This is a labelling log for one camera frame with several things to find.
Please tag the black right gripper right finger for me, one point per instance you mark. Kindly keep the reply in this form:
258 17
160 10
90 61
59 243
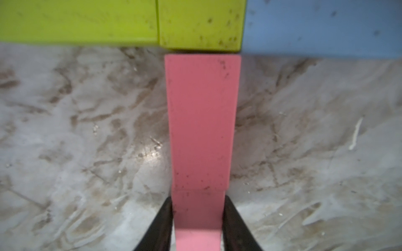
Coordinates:
236 235

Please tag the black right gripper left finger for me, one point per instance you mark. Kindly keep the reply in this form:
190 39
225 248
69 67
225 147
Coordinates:
158 235

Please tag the pink block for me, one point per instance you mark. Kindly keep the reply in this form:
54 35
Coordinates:
198 219
202 93

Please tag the lime green block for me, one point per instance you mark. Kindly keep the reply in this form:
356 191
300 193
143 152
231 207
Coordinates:
215 25
111 23

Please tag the light blue block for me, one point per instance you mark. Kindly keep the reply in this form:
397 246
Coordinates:
356 29

